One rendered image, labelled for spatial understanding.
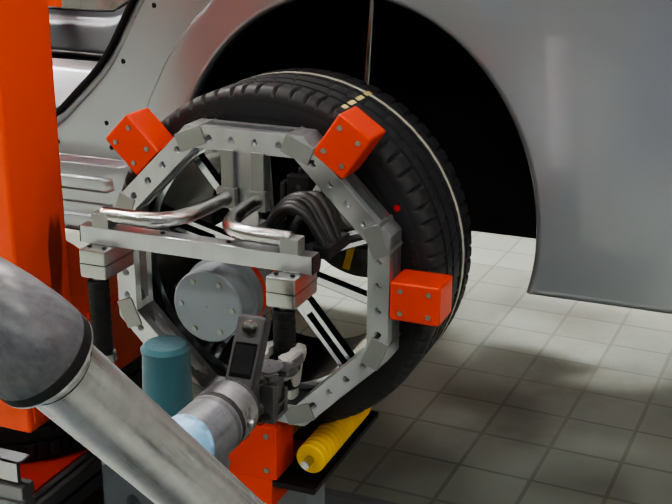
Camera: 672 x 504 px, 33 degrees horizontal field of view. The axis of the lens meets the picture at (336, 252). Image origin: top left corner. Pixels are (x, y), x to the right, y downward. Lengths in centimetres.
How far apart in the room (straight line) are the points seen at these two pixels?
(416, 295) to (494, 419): 155
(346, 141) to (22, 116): 60
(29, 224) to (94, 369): 99
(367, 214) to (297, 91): 26
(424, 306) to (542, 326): 222
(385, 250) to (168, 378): 45
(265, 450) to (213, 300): 37
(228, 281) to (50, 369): 79
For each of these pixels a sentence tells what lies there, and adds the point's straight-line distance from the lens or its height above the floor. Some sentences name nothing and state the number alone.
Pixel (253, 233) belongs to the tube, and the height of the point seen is 101.
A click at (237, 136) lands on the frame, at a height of 111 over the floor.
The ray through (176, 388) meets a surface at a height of 67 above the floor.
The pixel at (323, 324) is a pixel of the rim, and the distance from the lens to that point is 212.
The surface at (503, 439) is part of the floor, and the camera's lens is 333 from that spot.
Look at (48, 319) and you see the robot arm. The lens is 114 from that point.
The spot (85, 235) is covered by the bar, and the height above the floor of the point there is 96.
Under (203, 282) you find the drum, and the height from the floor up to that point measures 89.
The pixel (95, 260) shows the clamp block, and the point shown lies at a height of 93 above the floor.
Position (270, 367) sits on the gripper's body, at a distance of 172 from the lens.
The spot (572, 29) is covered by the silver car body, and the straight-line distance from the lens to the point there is 215.
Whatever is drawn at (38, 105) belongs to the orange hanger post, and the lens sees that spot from 215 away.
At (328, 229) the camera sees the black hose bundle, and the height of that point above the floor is 100.
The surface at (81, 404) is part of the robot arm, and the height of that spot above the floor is 103.
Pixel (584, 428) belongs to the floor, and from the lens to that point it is 343.
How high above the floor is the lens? 155
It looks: 19 degrees down
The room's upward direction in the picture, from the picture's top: straight up
